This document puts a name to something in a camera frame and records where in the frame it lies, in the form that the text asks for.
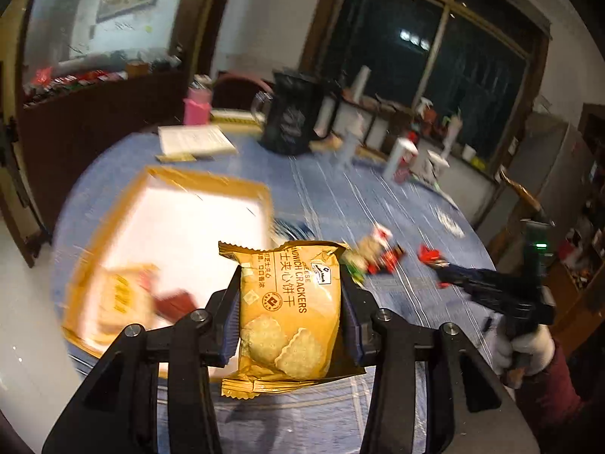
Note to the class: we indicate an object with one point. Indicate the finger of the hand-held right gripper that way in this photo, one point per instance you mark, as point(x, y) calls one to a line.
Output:
point(456, 275)

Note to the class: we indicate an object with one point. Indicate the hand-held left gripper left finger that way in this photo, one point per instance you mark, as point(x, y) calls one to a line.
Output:
point(231, 335)

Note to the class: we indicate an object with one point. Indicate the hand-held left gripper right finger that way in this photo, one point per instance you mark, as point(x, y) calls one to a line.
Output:
point(353, 335)

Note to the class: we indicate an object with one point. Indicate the red twisted candy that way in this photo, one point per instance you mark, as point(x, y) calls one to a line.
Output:
point(429, 253)

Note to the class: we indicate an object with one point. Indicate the gold cracker packet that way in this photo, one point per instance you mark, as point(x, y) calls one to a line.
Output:
point(283, 321)

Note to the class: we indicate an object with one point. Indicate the red small snack packet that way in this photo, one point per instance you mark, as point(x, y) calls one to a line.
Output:
point(390, 261)

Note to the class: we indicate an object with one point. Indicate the green snack packet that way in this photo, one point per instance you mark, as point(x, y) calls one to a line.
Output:
point(353, 267)

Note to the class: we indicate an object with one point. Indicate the white red-print snack packet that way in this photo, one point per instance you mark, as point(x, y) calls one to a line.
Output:
point(373, 243)

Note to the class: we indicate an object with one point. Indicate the gold-rimmed white tray box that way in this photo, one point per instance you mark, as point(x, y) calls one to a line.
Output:
point(189, 227)

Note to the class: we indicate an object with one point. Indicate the person's right forearm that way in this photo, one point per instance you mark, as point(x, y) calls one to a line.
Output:
point(553, 402)

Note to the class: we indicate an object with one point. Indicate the person's right hand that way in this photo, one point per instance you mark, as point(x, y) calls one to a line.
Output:
point(543, 347)

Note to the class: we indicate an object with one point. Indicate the clear plastic wrapper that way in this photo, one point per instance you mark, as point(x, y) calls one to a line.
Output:
point(449, 222)

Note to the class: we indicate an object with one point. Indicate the dark red snack packet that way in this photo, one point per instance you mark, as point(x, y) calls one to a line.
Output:
point(174, 303)

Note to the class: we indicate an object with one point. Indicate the wooden shelf unit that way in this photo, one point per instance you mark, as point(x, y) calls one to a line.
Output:
point(586, 246)

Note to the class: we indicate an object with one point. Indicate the light wooden chair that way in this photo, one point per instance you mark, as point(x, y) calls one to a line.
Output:
point(517, 198)

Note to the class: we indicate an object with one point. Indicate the white patterned paper cup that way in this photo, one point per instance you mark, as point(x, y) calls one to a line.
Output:
point(435, 165)

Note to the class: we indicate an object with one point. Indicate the yellow biscuit packet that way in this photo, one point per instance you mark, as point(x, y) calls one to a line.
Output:
point(120, 298)

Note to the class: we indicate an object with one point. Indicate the white liquor bottle red label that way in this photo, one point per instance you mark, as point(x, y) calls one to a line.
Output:
point(401, 156)

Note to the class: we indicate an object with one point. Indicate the grey refrigerator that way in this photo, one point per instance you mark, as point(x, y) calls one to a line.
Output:
point(553, 161)

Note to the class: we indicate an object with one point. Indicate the white tumbler with straw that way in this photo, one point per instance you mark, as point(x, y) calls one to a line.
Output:
point(452, 132)

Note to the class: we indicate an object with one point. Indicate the white trigger spray bottle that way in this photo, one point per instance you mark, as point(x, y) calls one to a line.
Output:
point(425, 108)

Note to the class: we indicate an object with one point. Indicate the yellow pen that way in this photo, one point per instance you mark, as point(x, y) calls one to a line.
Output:
point(175, 157)

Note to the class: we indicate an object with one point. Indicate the white notebook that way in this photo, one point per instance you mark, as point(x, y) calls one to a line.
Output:
point(196, 139)

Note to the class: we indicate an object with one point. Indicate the stack of white paper cups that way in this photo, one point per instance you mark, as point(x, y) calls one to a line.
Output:
point(361, 80)

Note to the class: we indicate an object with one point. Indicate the yellow flat book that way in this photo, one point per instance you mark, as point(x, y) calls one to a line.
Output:
point(234, 115)

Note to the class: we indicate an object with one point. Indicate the black electric kettle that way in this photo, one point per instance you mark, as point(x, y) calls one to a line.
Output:
point(293, 113)

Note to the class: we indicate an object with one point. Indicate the pink water bottle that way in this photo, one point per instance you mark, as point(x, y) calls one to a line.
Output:
point(196, 106)

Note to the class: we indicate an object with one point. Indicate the wooden glass partition cabinet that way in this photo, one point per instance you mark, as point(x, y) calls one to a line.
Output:
point(94, 142)

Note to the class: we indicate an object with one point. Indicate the round-backed wooden chair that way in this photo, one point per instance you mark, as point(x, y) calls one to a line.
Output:
point(236, 92)

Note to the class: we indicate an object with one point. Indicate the row of assorted small goods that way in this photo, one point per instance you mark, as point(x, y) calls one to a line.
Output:
point(94, 78)

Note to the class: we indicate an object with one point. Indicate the dark window with wooden frame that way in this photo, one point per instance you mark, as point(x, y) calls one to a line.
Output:
point(401, 56)

